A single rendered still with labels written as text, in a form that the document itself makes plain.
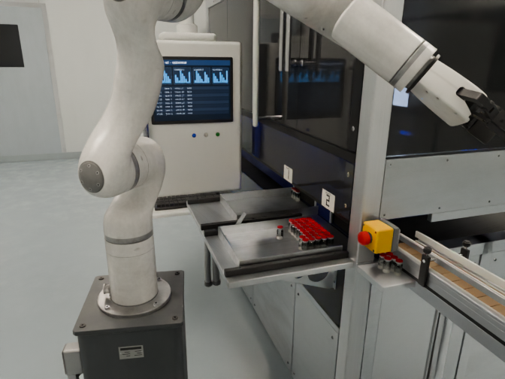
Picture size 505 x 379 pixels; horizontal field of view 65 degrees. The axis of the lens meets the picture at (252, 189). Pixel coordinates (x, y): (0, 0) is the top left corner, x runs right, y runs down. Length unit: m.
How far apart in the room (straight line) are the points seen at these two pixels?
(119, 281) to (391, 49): 0.80
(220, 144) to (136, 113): 1.17
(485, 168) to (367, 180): 0.44
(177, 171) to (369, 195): 1.11
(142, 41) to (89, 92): 5.68
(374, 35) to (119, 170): 0.57
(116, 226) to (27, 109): 5.69
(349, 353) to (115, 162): 0.98
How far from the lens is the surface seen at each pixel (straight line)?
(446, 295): 1.16
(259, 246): 1.33
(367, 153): 1.15
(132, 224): 0.99
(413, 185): 1.28
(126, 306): 1.10
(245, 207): 1.65
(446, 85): 0.69
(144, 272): 1.06
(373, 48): 0.70
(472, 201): 1.47
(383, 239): 1.16
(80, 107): 6.54
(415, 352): 1.65
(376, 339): 1.50
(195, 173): 2.04
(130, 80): 0.89
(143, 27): 0.83
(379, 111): 1.15
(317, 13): 0.77
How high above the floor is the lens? 1.47
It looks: 18 degrees down
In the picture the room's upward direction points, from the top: 1 degrees clockwise
